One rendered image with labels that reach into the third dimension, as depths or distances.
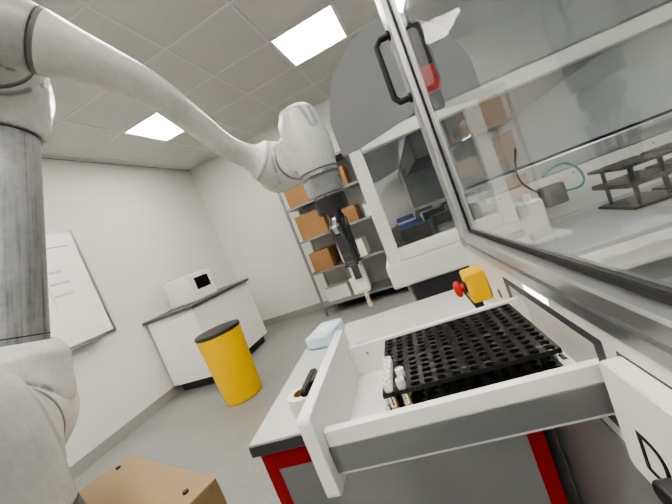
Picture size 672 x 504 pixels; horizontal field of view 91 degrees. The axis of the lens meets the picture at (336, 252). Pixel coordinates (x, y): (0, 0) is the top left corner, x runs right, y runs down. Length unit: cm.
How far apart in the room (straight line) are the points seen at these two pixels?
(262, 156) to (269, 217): 438
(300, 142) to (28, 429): 61
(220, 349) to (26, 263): 240
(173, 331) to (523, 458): 367
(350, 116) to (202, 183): 463
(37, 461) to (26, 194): 44
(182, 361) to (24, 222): 349
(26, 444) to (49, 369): 19
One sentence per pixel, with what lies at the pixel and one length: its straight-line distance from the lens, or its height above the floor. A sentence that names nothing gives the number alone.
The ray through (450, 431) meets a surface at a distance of 45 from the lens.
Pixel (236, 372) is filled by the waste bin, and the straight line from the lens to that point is 312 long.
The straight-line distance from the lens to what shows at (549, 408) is 46.
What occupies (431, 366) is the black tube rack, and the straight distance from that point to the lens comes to 50.
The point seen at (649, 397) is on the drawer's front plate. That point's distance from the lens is 35.
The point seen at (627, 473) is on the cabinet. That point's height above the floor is 74.
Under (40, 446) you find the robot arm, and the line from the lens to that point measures 58.
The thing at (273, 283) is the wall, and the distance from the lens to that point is 538.
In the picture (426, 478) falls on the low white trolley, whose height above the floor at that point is 59.
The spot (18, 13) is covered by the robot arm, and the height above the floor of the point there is 157.
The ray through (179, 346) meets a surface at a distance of 410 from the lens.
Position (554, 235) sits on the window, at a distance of 45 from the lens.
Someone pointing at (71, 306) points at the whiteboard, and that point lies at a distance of 391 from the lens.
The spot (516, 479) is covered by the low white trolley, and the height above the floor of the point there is 56.
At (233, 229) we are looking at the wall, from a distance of 554.
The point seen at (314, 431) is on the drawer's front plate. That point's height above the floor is 91.
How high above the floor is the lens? 113
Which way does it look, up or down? 4 degrees down
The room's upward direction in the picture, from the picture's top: 21 degrees counter-clockwise
